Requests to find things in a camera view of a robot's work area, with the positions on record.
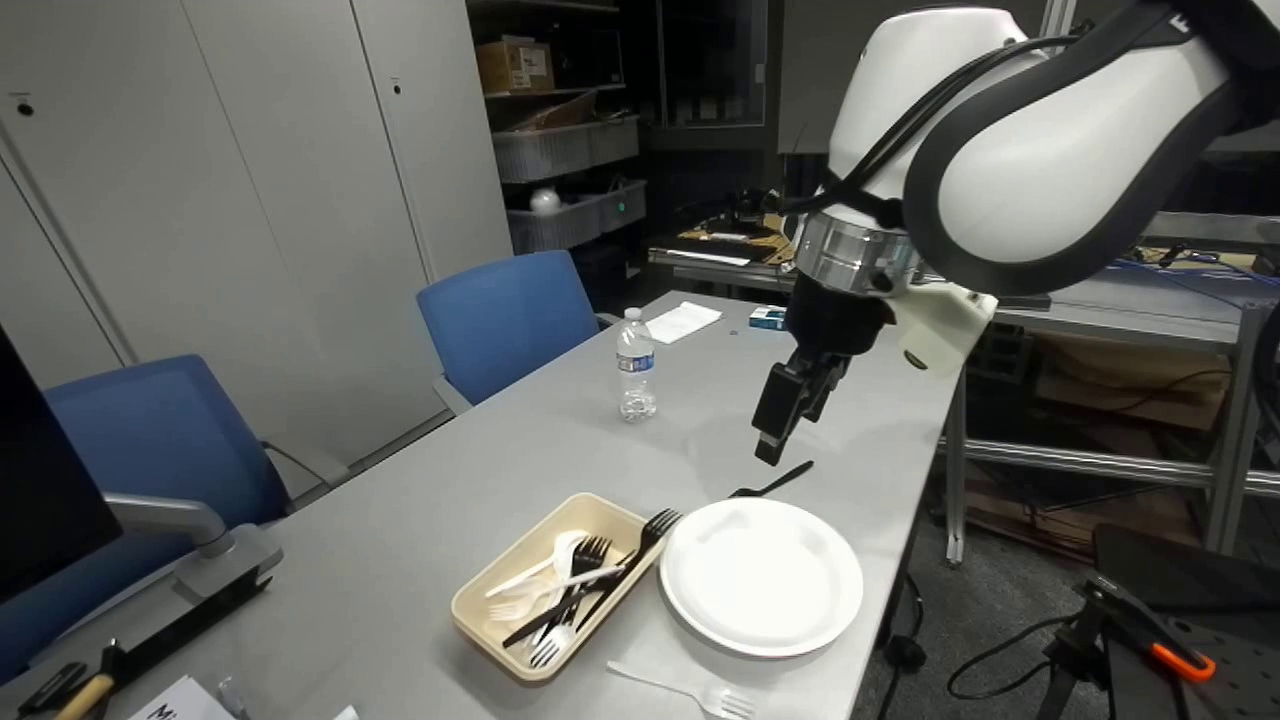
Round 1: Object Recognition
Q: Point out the grey storage bin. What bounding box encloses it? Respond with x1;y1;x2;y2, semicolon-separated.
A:
503;174;653;257
491;114;646;188

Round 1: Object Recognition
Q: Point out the black bar tool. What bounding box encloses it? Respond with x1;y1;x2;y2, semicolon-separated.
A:
97;573;278;685

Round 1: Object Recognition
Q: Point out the orange handled clamp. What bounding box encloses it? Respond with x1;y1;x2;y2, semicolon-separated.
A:
1081;573;1222;687

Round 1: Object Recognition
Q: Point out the black case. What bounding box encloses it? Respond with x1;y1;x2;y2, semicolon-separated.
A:
1094;521;1280;631

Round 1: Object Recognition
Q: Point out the blue office chair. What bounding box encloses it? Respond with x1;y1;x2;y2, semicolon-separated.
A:
0;352;295;685
418;246;605;413

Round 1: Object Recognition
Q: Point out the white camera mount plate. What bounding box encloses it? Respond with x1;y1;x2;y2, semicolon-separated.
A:
889;275;1002;374

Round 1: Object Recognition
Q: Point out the white paper napkin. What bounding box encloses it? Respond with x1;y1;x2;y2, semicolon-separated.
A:
646;300;725;346

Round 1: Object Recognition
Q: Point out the beige cutlery tray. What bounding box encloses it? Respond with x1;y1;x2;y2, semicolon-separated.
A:
450;487;671;687

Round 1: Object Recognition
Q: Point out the white plastic fork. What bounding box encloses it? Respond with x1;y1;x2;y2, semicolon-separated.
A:
519;583;591;671
479;533;596;604
605;657;753;720

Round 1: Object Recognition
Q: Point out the black tripod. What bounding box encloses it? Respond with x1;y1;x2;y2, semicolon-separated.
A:
1035;583;1138;720

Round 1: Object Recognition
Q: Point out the cardboard box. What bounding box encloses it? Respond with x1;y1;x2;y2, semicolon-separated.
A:
477;31;557;95

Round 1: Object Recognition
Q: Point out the black monitor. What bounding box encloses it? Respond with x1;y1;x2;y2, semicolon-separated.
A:
0;325;129;604

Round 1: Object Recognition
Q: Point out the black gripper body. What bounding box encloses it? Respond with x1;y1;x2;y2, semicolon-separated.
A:
779;271;898;362

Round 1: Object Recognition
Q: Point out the aluminium frame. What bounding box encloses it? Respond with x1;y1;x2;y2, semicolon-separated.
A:
938;196;1280;565

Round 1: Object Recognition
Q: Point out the clear plastic water bottle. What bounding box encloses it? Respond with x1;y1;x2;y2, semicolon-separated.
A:
614;305;663;424

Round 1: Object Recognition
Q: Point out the white cabinet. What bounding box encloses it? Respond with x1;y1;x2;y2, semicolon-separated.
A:
0;0;515;473

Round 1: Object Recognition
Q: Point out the wooden handled tool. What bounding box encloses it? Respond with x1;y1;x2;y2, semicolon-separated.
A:
53;671;125;720

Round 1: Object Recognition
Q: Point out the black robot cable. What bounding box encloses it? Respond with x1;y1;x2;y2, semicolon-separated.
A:
823;0;1280;473

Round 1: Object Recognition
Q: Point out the white paper plate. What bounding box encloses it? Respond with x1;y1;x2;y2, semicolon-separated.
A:
657;497;868;659

